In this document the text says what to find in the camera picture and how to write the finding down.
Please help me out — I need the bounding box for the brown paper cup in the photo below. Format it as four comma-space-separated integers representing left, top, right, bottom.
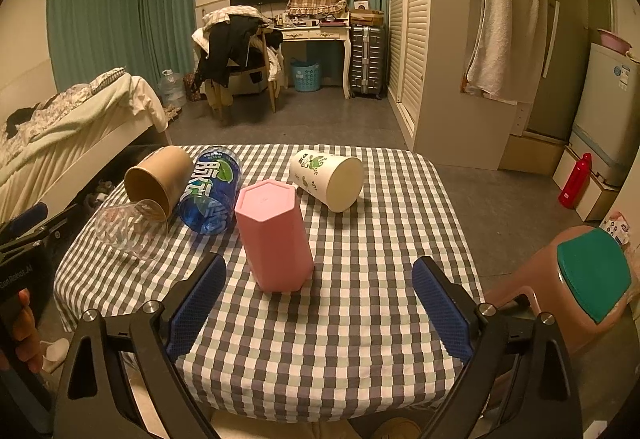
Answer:
124, 146, 195, 221

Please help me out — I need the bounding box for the bed with light bedding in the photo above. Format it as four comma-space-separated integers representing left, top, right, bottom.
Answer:
0, 68, 174, 226

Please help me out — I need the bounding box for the grey ribbed suitcase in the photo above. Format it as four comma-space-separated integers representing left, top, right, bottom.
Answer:
348, 24, 387, 100

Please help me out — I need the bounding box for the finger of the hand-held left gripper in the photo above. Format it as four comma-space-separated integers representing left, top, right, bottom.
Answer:
0, 202, 51, 236
0, 203, 85, 261

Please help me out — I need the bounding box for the white dressing desk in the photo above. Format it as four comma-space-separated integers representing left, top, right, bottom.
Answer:
279, 23, 352, 100

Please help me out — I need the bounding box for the pink basin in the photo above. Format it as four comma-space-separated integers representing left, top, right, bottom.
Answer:
597, 29, 637, 54

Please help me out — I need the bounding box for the white hanging towel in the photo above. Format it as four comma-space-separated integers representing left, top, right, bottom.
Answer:
465, 0, 549, 102

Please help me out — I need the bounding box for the olive door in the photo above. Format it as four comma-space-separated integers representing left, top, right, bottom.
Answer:
529, 0, 613, 142

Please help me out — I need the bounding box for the clear water jug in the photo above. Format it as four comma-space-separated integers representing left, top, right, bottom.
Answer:
159, 69, 185, 106

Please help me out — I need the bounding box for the red bottle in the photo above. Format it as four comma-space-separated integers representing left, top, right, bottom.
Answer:
558, 152, 592, 209

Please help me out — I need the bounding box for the white washing machine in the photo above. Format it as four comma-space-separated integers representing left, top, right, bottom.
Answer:
570, 42, 640, 186

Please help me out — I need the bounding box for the clear plastic cup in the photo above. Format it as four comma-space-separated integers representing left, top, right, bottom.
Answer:
93, 199, 170, 262

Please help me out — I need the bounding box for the white printed paper cup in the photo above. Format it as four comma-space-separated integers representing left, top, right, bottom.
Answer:
289, 149, 364, 213

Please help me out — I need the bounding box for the blue labelled plastic cup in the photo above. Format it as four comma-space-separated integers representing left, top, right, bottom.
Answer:
178, 146, 243, 236

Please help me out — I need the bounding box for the wooden chair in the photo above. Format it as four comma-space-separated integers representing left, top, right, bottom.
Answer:
206, 26, 282, 121

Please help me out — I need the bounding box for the white storage box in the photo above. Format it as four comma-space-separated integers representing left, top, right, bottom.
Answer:
552, 145, 622, 223

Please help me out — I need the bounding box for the pink hexagonal plastic cup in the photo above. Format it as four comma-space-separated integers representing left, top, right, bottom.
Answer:
234, 179, 315, 293

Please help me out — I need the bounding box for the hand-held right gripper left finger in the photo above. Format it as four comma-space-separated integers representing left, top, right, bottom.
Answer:
52, 253, 228, 439

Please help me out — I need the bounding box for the small printed packet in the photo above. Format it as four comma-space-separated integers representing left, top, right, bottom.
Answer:
599, 213, 631, 246

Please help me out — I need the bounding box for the dark jacket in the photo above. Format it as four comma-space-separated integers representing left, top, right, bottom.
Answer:
196, 14, 270, 86

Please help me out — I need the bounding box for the blue plastic basket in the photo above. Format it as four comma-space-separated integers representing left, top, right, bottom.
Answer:
291, 60, 321, 93

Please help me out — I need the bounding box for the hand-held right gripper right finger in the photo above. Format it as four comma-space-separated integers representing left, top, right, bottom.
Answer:
411, 255, 584, 439

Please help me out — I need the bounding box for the grey checked tablecloth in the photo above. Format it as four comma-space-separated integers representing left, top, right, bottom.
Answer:
54, 143, 485, 412

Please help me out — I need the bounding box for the person's left hand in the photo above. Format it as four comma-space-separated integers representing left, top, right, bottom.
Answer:
0, 288, 40, 376

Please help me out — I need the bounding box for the white louvred wardrobe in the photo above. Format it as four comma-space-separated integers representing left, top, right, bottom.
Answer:
387, 0, 518, 171

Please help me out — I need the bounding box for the cardboard box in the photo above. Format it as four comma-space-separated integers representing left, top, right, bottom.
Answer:
350, 0, 385, 26

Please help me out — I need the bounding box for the white slipper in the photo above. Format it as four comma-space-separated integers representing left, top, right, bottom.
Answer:
40, 338, 71, 373

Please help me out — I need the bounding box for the brown stool green seat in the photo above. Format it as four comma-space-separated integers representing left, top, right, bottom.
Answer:
482, 225, 632, 356

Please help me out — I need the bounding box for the wide green curtain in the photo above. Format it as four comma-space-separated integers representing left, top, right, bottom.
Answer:
46, 0, 197, 93

